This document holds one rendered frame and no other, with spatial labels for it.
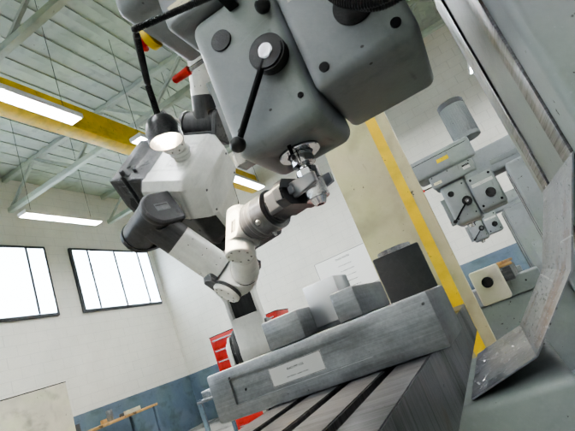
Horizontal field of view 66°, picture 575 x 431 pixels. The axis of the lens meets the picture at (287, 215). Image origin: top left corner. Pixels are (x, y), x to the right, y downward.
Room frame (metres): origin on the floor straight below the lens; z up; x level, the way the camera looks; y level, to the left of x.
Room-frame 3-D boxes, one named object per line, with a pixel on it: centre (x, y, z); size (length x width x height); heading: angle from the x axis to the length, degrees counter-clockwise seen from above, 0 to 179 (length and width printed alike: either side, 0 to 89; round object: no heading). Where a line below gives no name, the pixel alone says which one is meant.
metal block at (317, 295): (0.68, -0.02, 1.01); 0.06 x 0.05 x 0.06; 158
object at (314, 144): (0.82, -0.07, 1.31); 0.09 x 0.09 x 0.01
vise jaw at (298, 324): (0.70, 0.04, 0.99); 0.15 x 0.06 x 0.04; 158
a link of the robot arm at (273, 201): (0.88, 0.00, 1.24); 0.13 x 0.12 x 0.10; 141
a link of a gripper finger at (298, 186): (0.80, -0.05, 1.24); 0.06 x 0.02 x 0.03; 51
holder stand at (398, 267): (1.22, -0.23, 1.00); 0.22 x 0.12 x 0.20; 170
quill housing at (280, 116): (0.82, -0.07, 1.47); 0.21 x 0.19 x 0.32; 160
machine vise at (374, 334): (0.69, 0.01, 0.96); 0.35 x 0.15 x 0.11; 68
